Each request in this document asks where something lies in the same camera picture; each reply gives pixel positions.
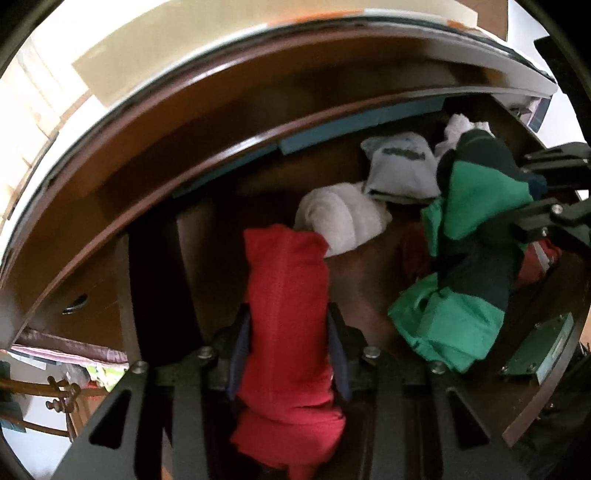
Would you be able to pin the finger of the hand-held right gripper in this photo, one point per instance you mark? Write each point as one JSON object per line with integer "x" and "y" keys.
{"x": 554, "y": 221}
{"x": 563, "y": 161}

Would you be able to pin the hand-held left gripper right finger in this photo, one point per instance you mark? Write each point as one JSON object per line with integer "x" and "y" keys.
{"x": 340, "y": 364}

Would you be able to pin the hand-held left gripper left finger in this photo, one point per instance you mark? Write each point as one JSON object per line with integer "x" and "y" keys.
{"x": 240, "y": 344}

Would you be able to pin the red cartoon print underwear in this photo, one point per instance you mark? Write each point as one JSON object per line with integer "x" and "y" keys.
{"x": 542, "y": 256}

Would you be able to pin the bright red underwear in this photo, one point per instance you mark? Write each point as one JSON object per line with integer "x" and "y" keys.
{"x": 286, "y": 323}

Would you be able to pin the green black underwear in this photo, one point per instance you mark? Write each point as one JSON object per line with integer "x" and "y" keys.
{"x": 471, "y": 207}

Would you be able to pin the dark red underwear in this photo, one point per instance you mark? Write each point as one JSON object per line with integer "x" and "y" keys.
{"x": 415, "y": 254}

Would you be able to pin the cream fluffy underwear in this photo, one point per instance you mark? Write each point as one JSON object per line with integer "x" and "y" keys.
{"x": 341, "y": 217}

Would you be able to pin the metal drawer pull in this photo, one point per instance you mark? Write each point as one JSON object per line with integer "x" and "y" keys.
{"x": 76, "y": 304}

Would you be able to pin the yellow green printed cloth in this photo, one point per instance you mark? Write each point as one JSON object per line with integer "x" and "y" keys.
{"x": 108, "y": 371}

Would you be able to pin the pink striped cloth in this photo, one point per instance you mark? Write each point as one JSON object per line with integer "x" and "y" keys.
{"x": 69, "y": 351}

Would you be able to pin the carved wooden chair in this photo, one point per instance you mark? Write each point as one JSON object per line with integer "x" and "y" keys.
{"x": 60, "y": 404}

